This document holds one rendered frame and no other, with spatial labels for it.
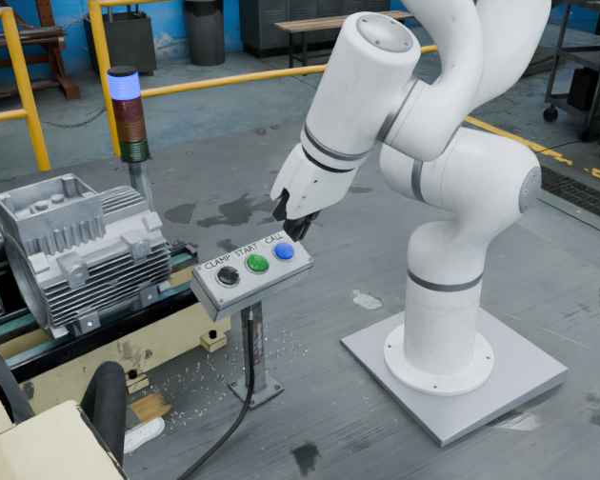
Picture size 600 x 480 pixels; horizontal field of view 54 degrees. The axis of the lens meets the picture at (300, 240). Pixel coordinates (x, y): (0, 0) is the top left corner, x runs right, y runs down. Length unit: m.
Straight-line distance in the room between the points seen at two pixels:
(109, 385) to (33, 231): 0.54
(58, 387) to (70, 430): 0.72
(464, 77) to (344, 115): 0.13
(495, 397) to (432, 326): 0.16
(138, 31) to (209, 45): 0.72
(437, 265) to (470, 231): 0.09
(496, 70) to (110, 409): 0.68
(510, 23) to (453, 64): 0.23
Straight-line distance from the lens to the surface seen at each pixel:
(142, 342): 1.05
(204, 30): 5.96
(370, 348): 1.09
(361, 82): 0.61
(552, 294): 1.34
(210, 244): 1.41
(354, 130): 0.64
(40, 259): 0.89
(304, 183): 0.70
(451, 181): 0.82
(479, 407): 1.01
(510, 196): 0.80
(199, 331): 1.10
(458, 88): 0.64
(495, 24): 0.88
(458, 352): 1.01
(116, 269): 0.93
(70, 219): 0.91
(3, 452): 0.30
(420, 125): 0.62
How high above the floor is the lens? 1.54
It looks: 31 degrees down
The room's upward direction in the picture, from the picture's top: straight up
